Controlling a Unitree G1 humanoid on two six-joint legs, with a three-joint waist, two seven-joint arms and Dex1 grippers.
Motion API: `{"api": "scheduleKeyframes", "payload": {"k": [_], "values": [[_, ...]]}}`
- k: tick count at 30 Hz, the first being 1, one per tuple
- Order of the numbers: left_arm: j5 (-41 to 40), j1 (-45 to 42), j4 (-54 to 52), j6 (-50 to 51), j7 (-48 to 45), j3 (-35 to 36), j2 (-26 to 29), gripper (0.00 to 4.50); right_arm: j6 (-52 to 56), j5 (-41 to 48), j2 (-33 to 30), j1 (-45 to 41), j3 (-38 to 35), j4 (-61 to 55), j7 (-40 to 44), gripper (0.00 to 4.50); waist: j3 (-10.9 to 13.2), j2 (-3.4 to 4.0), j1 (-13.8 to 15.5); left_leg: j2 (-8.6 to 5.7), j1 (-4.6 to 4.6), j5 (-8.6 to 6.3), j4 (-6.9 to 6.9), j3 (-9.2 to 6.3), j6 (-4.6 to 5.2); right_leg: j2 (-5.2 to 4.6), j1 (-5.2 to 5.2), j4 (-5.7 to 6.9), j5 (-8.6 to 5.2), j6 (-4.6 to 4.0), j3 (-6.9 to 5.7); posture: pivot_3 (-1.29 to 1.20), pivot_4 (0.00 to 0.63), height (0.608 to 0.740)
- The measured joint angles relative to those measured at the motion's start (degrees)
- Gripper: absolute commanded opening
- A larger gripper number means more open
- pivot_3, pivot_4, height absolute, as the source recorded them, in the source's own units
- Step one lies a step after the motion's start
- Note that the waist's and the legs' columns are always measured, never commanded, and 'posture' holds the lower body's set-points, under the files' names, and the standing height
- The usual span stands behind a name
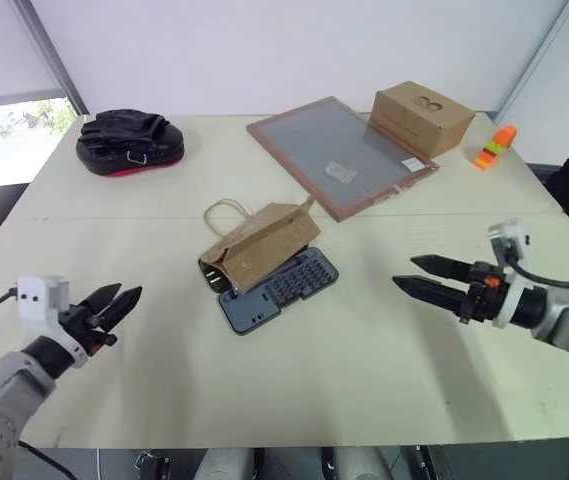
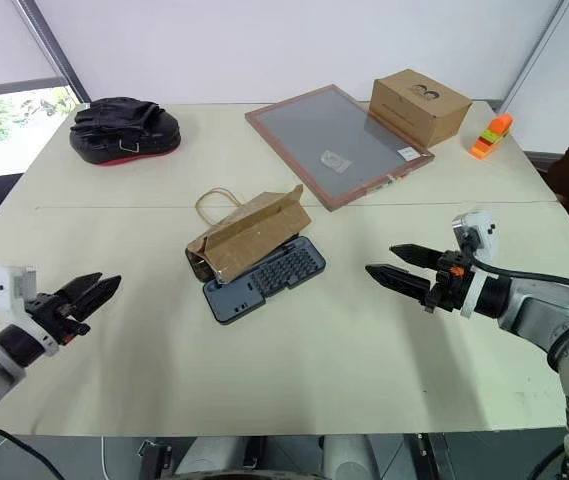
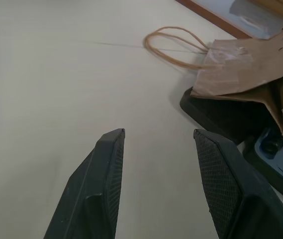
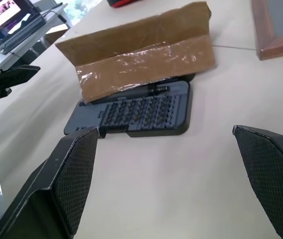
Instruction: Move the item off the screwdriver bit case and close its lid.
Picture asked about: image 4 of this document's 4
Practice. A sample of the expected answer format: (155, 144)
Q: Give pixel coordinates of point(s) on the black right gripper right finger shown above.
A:
(275, 174)

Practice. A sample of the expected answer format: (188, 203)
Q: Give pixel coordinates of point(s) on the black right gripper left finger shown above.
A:
(56, 189)

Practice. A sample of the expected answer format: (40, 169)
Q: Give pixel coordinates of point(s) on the laptop with lit screen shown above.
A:
(7, 20)

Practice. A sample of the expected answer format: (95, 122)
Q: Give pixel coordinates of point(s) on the dark screwdriver bit set case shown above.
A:
(178, 112)

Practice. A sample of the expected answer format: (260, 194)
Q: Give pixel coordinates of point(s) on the white side desk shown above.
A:
(31, 39)

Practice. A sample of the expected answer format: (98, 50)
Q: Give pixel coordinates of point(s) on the brown cardboard box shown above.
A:
(55, 33)

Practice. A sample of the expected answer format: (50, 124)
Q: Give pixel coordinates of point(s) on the brown taped cardboard lid cover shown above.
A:
(141, 54)

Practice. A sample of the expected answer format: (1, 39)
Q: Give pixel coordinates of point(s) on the red and black case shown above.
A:
(121, 3)

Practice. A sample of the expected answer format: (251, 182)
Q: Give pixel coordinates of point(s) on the wooden framed board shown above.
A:
(263, 30)

